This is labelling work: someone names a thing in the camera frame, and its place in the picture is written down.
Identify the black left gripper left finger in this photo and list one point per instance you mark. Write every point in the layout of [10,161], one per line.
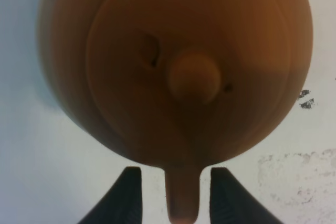
[122,203]

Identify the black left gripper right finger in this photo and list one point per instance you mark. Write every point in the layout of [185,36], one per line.
[231,203]

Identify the brown clay teapot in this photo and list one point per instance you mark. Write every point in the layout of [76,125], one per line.
[176,84]

